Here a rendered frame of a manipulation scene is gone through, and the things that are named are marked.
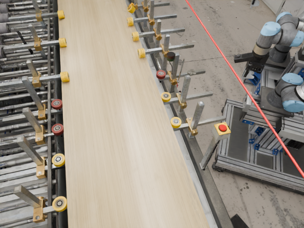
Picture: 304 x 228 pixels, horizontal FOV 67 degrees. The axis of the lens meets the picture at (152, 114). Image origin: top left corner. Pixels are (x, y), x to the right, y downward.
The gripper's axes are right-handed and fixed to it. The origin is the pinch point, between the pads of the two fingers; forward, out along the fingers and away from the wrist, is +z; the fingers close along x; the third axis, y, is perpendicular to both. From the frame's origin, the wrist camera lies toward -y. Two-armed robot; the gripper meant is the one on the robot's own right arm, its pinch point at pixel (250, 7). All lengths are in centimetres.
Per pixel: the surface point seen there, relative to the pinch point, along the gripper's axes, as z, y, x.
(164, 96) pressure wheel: 41, -46, -78
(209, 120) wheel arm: 49, -8, -84
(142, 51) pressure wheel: 35, -78, -42
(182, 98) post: 42, -32, -76
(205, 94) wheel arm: 48, -16, -60
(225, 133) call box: 10, -3, -120
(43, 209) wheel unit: 47, -90, -180
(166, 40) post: 23, -59, -34
